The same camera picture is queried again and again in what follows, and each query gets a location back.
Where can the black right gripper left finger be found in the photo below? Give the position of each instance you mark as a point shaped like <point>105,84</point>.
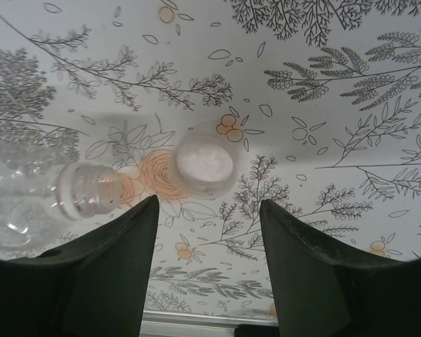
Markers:
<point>73,288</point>

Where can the clear unlabelled plastic bottle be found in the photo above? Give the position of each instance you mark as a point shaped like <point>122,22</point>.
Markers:
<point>87,189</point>

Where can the white bottle cap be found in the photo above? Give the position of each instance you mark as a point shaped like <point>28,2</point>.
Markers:
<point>203,165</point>

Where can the floral printed table mat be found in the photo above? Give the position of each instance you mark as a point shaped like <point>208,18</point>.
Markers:
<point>301,105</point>

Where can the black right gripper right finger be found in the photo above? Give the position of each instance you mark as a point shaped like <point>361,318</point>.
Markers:
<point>337,291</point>

